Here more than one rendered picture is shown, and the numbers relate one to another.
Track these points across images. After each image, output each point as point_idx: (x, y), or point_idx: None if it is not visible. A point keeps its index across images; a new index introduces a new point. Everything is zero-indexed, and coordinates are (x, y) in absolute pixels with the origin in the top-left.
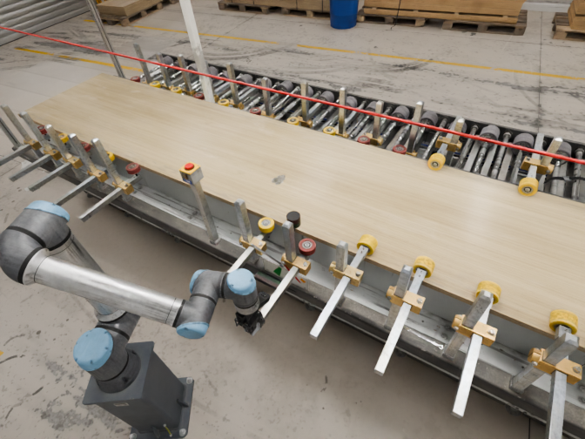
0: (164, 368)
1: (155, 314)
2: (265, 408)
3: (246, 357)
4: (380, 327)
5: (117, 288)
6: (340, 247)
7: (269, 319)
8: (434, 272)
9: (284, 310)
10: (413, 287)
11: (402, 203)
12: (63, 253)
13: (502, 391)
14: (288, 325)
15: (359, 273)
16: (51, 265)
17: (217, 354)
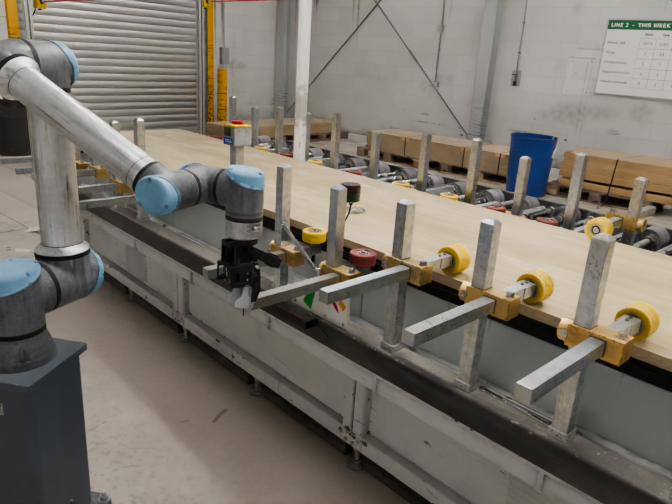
0: (79, 416)
1: (120, 157)
2: None
3: (214, 499)
4: (448, 385)
5: (92, 117)
6: (402, 203)
7: (277, 461)
8: (554, 304)
9: (307, 457)
10: (506, 289)
11: (530, 253)
12: None
13: (655, 502)
14: (306, 477)
15: (424, 261)
16: (36, 73)
17: (167, 482)
